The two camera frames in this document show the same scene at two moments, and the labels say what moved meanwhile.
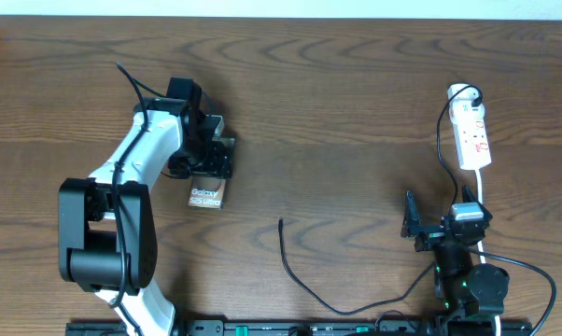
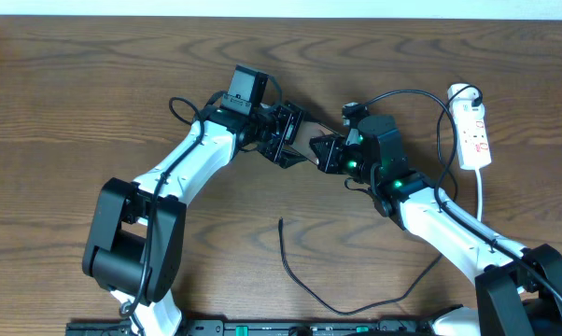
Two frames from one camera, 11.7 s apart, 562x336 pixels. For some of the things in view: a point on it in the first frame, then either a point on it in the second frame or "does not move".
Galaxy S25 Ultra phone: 207,189 -> 305,132
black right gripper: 430,236 -> 328,161
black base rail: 319,328 does not move
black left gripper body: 190,154 -> 274,133
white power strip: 470,128 does not move
